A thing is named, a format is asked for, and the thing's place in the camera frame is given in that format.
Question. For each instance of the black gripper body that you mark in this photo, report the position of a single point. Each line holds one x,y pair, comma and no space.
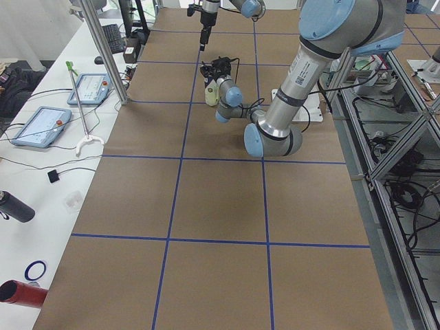
210,73
207,18

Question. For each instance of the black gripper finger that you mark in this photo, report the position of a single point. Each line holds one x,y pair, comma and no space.
207,35
207,70
201,40

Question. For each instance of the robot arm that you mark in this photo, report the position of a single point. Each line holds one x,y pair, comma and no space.
209,10
326,29

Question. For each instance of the black monitor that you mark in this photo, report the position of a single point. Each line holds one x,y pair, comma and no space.
127,10

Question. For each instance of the black box with label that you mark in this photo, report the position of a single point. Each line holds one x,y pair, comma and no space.
132,50

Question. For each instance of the black keyboard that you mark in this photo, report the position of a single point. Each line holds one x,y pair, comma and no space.
113,37

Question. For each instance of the black computer mouse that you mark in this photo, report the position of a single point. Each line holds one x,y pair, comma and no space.
98,60

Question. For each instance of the teach pendant far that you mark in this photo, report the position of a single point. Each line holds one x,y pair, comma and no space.
92,88

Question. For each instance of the teach pendant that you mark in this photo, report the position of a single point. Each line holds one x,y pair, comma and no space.
92,88
43,128

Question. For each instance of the reacher grabber stick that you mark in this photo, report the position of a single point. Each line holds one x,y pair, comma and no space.
88,138

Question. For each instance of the teach pendant near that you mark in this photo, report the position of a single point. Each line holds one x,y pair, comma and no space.
43,128

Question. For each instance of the small black square pad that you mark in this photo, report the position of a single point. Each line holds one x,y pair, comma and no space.
53,176

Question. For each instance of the black water bottle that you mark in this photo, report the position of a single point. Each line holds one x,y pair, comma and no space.
11,207

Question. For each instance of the red cylinder tube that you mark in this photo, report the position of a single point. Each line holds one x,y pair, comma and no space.
23,294

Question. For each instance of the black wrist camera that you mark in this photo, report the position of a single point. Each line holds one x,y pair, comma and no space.
222,64

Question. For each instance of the electronics board with wires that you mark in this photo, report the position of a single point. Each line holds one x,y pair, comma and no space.
128,73

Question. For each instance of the aluminium frame post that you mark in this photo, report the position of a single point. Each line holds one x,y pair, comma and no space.
103,48

